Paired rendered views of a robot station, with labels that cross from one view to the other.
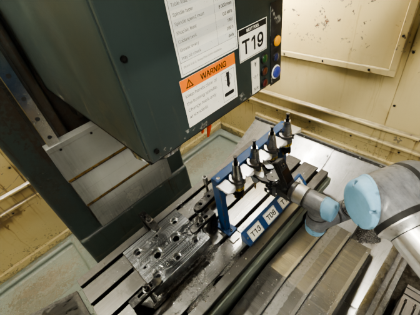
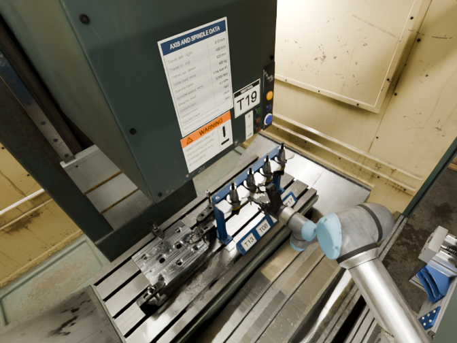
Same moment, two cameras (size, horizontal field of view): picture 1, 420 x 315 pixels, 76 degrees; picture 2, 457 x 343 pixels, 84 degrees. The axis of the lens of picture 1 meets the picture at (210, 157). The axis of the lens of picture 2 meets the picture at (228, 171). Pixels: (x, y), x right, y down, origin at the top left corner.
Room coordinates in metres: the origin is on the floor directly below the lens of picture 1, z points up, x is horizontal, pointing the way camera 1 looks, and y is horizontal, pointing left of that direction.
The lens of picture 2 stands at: (0.02, -0.05, 2.09)
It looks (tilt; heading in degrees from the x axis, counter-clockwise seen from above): 45 degrees down; 358
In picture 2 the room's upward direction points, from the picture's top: 7 degrees counter-clockwise
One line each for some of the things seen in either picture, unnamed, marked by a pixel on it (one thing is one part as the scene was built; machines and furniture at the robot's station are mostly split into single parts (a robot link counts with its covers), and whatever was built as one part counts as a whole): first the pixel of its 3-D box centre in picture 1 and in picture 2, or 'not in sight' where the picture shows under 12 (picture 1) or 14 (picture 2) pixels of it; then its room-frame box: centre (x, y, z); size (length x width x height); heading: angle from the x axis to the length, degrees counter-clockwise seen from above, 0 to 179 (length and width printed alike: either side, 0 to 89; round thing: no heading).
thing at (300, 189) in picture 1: (300, 193); (287, 215); (0.61, -0.30, 1.17); 0.08 x 0.05 x 0.08; 128
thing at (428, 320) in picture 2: not in sight; (424, 322); (0.21, -0.74, 0.94); 0.09 x 0.01 x 0.18; 128
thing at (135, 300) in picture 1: (148, 294); (152, 295); (0.44, 0.32, 0.97); 0.13 x 0.03 x 0.15; 128
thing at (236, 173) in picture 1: (236, 170); (233, 192); (0.71, -0.09, 1.26); 0.04 x 0.04 x 0.07
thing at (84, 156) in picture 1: (122, 163); (132, 176); (1.00, 0.42, 1.16); 0.48 x 0.05 x 0.51; 128
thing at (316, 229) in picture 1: (320, 219); (302, 237); (0.56, -0.36, 1.07); 0.11 x 0.08 x 0.11; 101
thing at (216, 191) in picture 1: (222, 207); (220, 220); (0.72, -0.01, 1.05); 0.10 x 0.05 x 0.30; 38
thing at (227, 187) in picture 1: (227, 187); (225, 207); (0.67, -0.04, 1.21); 0.07 x 0.05 x 0.01; 38
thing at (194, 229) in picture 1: (203, 224); (204, 234); (0.70, 0.08, 0.97); 0.13 x 0.03 x 0.15; 128
